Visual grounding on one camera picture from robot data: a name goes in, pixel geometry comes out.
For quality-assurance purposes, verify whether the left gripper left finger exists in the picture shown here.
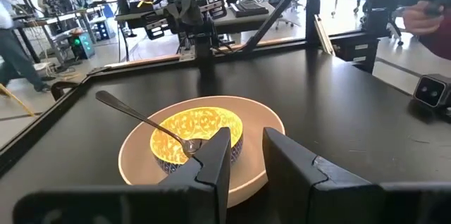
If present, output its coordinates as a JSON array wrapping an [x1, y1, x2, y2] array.
[[13, 127, 233, 224]]

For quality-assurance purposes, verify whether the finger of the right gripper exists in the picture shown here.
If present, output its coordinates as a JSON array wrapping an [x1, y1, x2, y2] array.
[[206, 0, 228, 20], [141, 11, 168, 41]]

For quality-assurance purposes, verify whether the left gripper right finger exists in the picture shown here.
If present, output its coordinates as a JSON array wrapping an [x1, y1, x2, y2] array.
[[262, 126, 451, 224]]

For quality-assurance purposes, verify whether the silver metal spoon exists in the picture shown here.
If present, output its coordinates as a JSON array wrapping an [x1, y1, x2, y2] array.
[[94, 89, 210, 158]]

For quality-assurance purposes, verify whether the person's forearm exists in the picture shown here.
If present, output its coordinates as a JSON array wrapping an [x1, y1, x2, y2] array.
[[418, 11, 451, 61]]

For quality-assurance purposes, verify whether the grey desk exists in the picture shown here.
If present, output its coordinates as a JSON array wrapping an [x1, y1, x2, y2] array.
[[115, 4, 198, 32], [211, 0, 283, 37]]

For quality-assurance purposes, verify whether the black device with label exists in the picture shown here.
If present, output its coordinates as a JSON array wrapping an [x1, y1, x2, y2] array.
[[128, 0, 167, 30]]

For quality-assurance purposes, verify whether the black keyboard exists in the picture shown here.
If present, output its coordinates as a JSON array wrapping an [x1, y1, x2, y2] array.
[[230, 0, 271, 19]]

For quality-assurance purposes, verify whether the computer tower green light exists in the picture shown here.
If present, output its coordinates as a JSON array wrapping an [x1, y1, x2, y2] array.
[[67, 30, 97, 61]]

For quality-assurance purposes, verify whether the beige shallow plate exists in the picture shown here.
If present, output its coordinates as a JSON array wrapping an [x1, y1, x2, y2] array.
[[118, 95, 286, 209]]

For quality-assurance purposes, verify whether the aluminium strip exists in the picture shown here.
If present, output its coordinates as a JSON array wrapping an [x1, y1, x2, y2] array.
[[313, 13, 336, 57]]

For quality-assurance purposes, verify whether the person's hand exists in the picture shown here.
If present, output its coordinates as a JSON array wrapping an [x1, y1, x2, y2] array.
[[401, 0, 446, 37]]

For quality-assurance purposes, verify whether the black curved frame handle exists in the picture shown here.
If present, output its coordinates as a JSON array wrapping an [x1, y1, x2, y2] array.
[[49, 80, 82, 103]]

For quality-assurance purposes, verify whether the yellow cable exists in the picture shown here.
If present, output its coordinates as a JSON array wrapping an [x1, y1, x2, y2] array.
[[0, 82, 37, 118]]

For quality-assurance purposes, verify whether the table-level camera box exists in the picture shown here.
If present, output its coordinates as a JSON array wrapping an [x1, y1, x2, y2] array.
[[412, 73, 451, 111]]

